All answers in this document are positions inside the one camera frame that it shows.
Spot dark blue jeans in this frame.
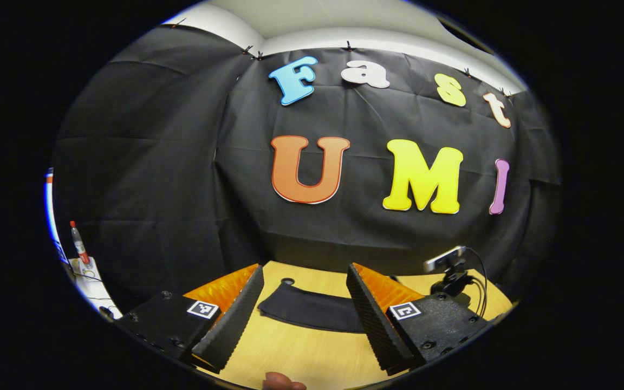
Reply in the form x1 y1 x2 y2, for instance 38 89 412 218
257 282 368 334

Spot white side stand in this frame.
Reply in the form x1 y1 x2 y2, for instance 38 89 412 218
67 257 124 320

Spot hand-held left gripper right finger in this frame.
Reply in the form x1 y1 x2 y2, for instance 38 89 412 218
346 263 490 377

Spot black backdrop cloth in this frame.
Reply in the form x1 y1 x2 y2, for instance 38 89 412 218
52 24 563 314

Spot red capped clear bottle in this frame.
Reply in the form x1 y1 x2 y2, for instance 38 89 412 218
69 220 91 266

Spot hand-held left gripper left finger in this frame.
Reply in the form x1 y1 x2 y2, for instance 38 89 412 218
116 264 265 374

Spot black cable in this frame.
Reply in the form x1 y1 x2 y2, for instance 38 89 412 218
466 248 489 319

